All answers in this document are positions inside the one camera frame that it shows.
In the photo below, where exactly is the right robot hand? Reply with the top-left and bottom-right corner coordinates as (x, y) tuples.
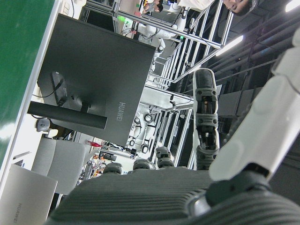
(45, 23), (300, 225)

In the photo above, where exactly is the grey office chair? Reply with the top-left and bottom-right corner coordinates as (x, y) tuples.
(31, 138), (86, 195)

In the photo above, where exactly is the silver Huawei monitor back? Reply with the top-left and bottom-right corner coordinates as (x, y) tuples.
(0, 164), (58, 225)

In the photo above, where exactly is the black Huawei monitor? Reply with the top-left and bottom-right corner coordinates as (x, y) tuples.
(27, 13), (157, 147)

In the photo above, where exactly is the green conveyor belt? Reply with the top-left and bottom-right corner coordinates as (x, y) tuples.
(0, 0), (57, 165)

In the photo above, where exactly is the person in white t-shirt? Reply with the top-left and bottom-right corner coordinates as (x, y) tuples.
(177, 0), (257, 16)

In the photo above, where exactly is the aluminium conveyor side rail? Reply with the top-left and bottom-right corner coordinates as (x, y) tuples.
(0, 0), (64, 173)

